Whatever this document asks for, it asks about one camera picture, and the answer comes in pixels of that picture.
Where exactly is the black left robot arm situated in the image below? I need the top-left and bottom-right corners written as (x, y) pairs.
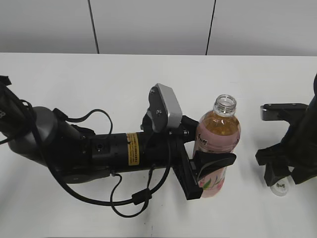
top-left (0, 76), bottom-right (236, 200)

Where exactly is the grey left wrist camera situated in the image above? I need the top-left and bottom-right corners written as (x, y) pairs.
top-left (147, 83), bottom-right (183, 133)

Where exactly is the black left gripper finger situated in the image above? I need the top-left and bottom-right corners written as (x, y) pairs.
top-left (181, 115), bottom-right (199, 143)
top-left (193, 150), bottom-right (236, 179)

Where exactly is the pink oolong tea bottle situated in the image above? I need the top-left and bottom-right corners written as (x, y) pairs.
top-left (193, 94), bottom-right (241, 198)

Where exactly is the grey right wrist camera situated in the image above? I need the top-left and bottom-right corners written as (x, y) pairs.
top-left (261, 103), bottom-right (308, 123)

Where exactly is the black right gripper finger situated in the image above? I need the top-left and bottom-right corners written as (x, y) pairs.
top-left (291, 163), bottom-right (317, 184)
top-left (255, 145), bottom-right (296, 186)

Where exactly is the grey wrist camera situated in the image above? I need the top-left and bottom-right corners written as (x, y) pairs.
top-left (147, 83), bottom-right (183, 133)
top-left (261, 103), bottom-right (308, 123)

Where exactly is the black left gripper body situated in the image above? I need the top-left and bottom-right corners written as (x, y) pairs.
top-left (128, 116), bottom-right (201, 200)

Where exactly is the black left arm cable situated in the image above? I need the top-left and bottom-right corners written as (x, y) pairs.
top-left (0, 99), bottom-right (171, 219)

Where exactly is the white bottle cap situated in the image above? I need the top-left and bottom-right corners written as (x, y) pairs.
top-left (270, 178), bottom-right (289, 196)

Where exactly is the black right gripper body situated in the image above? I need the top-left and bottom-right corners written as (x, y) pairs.
top-left (281, 97), bottom-right (317, 164)

